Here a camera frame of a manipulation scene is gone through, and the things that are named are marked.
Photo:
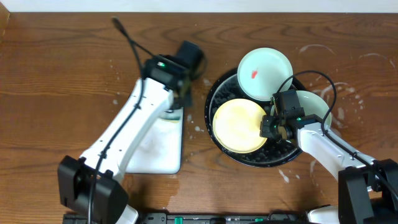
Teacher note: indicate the mint green plate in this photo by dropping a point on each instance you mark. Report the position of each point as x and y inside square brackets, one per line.
[264, 71]
[314, 104]

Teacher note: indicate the black rectangular soapy tray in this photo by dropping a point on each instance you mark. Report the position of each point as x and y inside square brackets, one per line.
[160, 152]

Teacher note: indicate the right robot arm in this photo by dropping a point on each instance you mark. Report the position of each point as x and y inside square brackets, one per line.
[367, 187]

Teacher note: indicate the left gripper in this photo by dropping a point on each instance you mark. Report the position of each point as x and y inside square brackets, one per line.
[185, 94]

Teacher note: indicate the yellow plate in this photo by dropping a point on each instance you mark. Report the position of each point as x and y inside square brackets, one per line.
[236, 126]

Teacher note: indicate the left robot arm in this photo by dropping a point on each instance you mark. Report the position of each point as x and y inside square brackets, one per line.
[91, 184]

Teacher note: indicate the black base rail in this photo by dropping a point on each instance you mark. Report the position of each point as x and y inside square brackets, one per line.
[163, 218]

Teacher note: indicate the black round tray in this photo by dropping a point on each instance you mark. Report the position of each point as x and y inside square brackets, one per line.
[271, 154]

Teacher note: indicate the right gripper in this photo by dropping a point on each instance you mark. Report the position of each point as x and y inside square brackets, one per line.
[265, 131]

